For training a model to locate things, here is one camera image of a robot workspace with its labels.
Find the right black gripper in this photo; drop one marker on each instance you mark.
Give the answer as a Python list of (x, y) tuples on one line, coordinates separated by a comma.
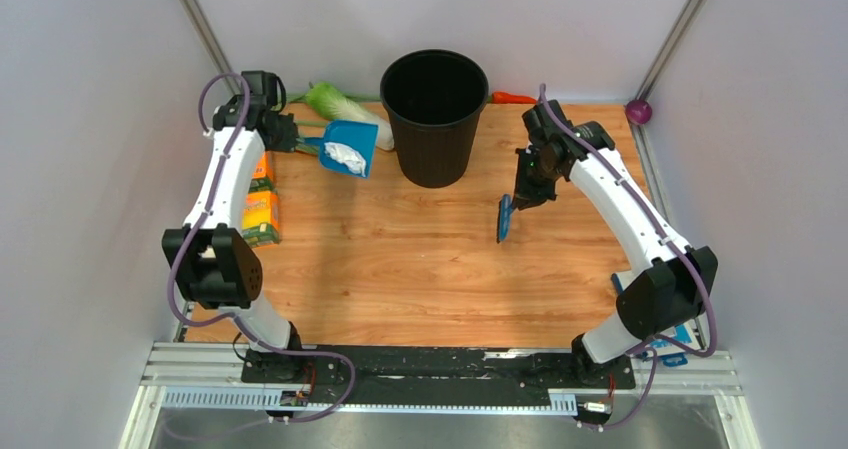
[(527, 195)]

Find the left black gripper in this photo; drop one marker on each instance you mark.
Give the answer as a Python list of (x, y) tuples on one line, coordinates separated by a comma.
[(290, 134)]

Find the blue hand brush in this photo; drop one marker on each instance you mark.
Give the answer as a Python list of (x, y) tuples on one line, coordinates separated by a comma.
[(505, 210)]

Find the blue plastic dustpan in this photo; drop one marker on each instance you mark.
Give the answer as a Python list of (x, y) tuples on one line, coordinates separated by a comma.
[(360, 136)]

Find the paper scrap table edge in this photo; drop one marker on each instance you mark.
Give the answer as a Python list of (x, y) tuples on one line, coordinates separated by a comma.
[(345, 155)]

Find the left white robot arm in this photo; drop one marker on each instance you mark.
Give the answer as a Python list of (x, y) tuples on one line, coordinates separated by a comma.
[(214, 274)]

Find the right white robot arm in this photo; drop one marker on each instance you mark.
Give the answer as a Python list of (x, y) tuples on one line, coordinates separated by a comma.
[(670, 280)]

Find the napa cabbage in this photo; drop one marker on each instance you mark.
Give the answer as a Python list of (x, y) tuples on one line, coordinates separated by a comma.
[(332, 104)]

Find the orange carrot back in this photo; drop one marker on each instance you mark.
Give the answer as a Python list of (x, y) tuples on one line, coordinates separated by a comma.
[(503, 98)]

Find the purple onion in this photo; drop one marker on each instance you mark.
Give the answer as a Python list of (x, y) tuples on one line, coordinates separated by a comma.
[(638, 111)]

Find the black plastic trash bin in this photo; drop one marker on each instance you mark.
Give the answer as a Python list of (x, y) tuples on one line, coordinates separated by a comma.
[(434, 99)]

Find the blue product box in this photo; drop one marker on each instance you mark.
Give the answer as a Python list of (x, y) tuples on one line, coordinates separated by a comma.
[(685, 334)]

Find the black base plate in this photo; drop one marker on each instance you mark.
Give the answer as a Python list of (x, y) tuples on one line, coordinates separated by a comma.
[(433, 376)]

